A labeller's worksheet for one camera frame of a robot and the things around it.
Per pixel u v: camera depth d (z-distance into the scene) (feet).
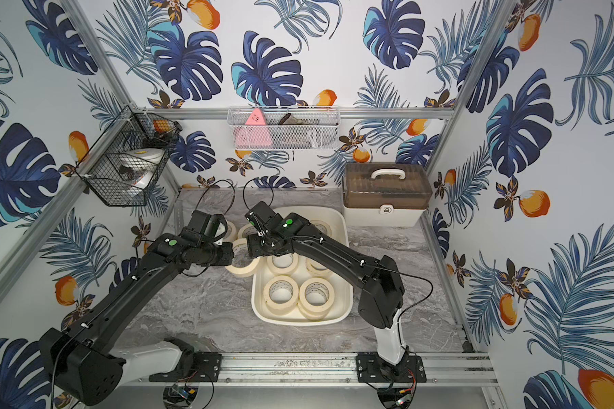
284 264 3.12
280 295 2.92
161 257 1.67
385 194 3.14
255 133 2.94
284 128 3.03
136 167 2.67
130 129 2.96
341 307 2.82
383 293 1.52
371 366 2.44
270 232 1.89
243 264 2.48
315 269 2.98
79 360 1.23
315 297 2.87
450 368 2.51
